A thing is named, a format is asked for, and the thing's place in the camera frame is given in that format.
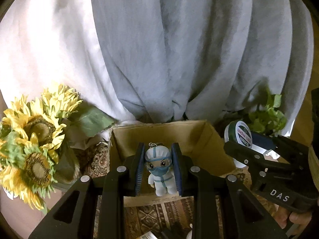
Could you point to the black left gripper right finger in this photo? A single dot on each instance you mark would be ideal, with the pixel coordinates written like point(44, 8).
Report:
point(223, 207)

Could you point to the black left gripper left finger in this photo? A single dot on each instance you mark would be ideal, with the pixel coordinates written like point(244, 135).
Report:
point(90, 199)

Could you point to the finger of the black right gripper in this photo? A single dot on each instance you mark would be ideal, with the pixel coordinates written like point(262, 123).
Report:
point(245, 154)
point(292, 151)

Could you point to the green white round tin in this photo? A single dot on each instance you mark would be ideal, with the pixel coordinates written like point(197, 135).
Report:
point(238, 132)

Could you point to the white medic doll figurine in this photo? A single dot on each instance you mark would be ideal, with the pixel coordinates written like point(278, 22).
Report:
point(158, 161)

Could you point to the person right hand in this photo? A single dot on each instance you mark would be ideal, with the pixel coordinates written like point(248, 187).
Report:
point(302, 220)

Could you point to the green potted plant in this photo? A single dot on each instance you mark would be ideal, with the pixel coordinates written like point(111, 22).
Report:
point(267, 119)

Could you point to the patterned brown rug cloth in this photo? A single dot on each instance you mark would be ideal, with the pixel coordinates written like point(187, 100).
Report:
point(147, 211)

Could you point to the brown cardboard box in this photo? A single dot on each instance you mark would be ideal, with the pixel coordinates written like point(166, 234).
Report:
point(197, 139)

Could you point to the yellow sunflower bouquet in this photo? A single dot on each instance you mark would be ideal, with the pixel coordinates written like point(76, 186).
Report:
point(38, 142)

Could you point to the grey curtain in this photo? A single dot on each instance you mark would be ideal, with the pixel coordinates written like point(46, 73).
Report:
point(203, 59)

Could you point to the white sheer curtain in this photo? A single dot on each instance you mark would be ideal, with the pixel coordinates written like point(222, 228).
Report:
point(49, 42)

